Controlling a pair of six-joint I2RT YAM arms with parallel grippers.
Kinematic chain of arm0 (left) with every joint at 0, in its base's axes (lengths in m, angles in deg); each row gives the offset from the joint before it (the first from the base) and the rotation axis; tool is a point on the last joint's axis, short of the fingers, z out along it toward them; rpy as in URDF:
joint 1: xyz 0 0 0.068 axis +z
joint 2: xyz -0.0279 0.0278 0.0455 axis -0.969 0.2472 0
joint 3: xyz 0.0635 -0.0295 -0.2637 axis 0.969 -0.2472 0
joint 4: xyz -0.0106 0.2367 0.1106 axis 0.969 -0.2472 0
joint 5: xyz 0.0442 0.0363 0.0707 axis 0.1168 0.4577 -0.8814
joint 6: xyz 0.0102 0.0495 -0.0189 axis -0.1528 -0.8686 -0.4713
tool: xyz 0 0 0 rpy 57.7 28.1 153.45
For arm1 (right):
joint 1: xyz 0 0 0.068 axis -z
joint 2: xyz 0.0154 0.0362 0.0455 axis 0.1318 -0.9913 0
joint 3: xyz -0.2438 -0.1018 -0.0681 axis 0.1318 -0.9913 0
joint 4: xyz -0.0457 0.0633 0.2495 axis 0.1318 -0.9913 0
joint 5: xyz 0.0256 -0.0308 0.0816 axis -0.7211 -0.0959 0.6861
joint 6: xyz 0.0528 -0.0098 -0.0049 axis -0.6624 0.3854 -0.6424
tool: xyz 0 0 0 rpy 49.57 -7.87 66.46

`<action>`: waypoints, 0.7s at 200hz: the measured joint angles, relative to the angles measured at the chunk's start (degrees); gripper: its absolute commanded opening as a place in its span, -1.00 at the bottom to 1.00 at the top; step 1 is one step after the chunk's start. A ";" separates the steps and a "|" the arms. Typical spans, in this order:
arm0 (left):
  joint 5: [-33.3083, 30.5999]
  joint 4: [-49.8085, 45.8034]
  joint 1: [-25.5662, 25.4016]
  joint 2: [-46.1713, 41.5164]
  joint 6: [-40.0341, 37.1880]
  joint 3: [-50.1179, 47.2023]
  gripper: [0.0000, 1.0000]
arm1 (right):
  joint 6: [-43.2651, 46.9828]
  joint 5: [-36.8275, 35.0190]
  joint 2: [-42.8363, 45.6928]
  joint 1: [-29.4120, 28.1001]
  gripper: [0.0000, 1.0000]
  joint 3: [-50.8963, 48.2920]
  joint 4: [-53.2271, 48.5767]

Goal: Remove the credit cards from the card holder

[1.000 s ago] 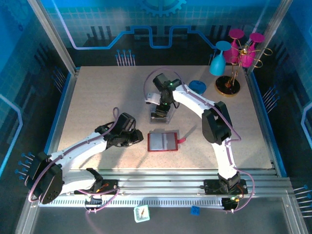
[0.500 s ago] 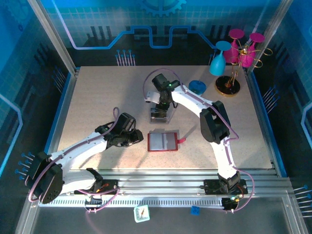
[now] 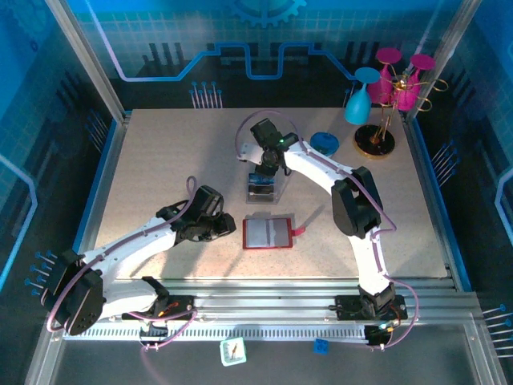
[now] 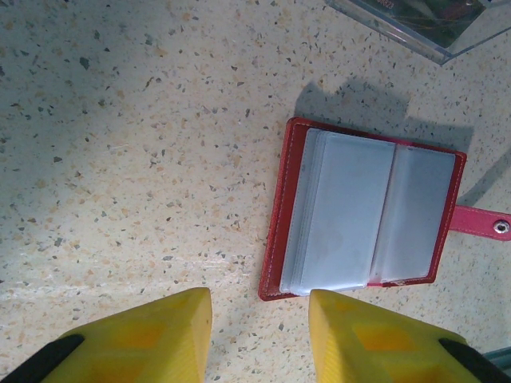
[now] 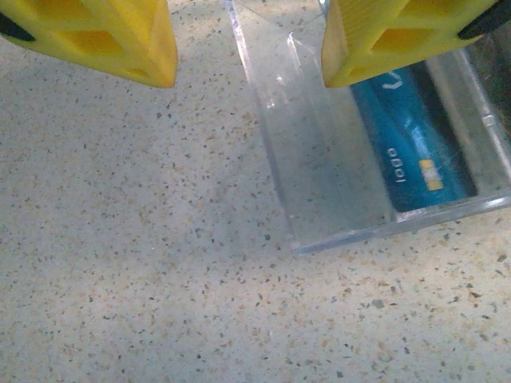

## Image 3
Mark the blue credit card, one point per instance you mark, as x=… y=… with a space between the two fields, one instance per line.
x=264 y=182

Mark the black VIP card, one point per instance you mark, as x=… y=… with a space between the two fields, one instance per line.
x=260 y=188

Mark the red leather card holder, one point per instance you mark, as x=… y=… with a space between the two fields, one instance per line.
x=280 y=232

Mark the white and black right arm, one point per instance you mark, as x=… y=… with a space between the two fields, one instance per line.
x=320 y=164

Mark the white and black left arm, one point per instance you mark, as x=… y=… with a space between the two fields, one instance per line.
x=132 y=244

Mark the clear acrylic tiered card stand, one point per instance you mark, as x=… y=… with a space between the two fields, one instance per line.
x=282 y=192

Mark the white cup with blue lid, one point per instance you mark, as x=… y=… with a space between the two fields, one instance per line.
x=324 y=141

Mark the teal wine glass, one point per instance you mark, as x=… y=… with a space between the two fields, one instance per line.
x=356 y=106

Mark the black controller box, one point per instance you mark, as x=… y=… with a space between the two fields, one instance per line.
x=154 y=333
x=380 y=336

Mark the magenta wine glass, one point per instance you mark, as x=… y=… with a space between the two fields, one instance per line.
x=384 y=86
x=405 y=98

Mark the blue toy brick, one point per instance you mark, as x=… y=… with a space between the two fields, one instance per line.
x=320 y=347

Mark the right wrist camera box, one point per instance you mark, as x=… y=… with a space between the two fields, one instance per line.
x=250 y=151

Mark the aluminium front rail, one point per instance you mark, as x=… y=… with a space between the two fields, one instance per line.
x=260 y=297

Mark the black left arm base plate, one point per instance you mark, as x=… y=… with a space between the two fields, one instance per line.
x=132 y=312

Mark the white tag on rail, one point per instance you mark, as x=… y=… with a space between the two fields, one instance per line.
x=233 y=351

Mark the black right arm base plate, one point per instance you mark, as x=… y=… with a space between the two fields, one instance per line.
x=344 y=309

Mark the aluminium frame post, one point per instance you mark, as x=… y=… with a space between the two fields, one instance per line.
x=439 y=60
x=90 y=60

